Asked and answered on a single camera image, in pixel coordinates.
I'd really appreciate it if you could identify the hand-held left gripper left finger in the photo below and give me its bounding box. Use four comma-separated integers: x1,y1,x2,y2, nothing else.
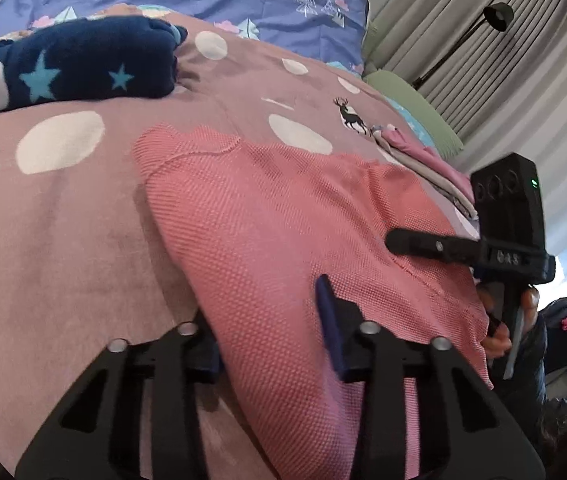
16,310,221,480

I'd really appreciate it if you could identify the navy star fleece blanket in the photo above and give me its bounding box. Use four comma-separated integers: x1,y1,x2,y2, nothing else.
0,15,189,118

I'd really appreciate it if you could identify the person's right hand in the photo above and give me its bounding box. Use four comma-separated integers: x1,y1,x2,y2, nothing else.
478,282,544,358

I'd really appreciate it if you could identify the green pillow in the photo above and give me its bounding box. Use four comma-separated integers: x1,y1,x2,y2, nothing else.
363,70,464,161

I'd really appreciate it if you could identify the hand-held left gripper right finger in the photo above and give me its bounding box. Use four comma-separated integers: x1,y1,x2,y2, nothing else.
315,275,547,480

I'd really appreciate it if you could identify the stack of folded clothes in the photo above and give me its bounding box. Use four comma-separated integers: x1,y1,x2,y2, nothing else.
371,122,481,221

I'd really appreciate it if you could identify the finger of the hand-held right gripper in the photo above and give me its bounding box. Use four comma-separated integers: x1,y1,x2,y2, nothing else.
385,228,487,263

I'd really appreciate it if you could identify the coral pink knit garment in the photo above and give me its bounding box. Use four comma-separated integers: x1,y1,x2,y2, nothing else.
133,122,494,480

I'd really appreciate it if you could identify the beige curtain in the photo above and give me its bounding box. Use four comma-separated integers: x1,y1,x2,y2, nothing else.
368,0,567,261

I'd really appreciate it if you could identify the black floor lamp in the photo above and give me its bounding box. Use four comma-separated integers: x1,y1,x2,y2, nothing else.
411,2,515,91

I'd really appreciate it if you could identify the blue tree print pillow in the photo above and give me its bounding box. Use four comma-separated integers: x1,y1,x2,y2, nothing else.
0,0,371,81

